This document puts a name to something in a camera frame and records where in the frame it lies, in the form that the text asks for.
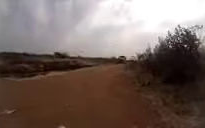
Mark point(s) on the dry scrub verge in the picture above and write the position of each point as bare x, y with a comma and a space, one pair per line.
183, 100

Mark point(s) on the reddish brown dirt road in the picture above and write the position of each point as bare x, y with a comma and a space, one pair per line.
86, 100

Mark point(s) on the pale flat debris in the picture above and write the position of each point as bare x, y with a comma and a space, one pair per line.
5, 112

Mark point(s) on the large dark bush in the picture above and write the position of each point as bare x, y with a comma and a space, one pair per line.
180, 56

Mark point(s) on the vehicle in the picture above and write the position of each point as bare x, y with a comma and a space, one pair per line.
121, 59

